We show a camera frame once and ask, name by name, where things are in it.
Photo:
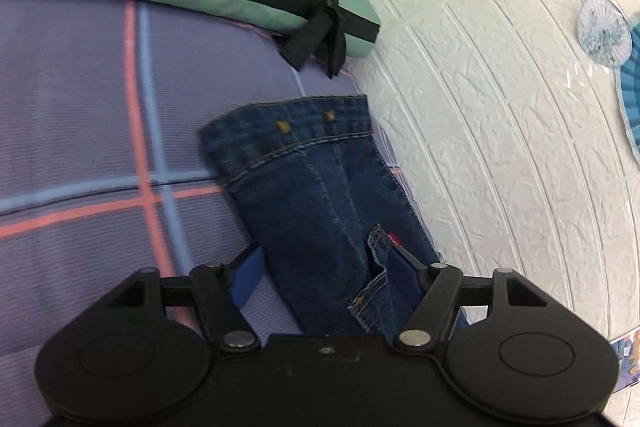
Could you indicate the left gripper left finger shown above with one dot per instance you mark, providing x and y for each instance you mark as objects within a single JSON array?
[{"x": 220, "y": 292}]

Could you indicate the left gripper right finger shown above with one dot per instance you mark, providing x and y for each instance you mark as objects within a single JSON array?
[{"x": 431, "y": 292}]

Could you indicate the dark blue denim jeans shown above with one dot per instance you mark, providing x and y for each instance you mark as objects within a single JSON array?
[{"x": 313, "y": 191}]

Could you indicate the bedding advertisement poster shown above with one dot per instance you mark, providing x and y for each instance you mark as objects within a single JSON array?
[{"x": 627, "y": 350}]

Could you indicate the purple plaid bed sheet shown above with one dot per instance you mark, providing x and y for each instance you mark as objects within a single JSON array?
[{"x": 101, "y": 167}]

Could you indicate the large blue paper fan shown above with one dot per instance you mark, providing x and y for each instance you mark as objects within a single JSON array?
[{"x": 627, "y": 78}]

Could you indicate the small pale paper fan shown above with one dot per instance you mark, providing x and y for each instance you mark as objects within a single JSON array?
[{"x": 603, "y": 33}]

